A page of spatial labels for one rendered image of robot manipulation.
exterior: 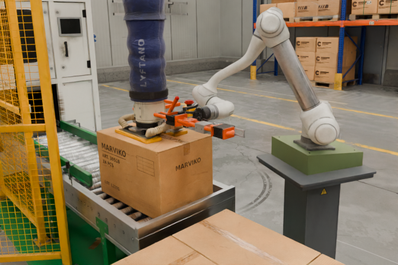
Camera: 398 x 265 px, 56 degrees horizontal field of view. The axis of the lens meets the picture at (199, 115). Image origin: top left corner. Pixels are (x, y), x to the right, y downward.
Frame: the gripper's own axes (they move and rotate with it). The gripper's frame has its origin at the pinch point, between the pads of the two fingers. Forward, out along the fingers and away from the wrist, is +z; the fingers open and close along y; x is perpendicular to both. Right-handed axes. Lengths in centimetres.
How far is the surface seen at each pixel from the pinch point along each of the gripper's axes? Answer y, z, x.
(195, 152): 19.5, -7.9, -4.5
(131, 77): -21.0, 11.2, 26.5
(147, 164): 22.3, 18.4, 4.0
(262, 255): 53, 1, -60
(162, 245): 53, 29, -22
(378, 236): 105, -144, -55
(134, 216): 54, 23, 12
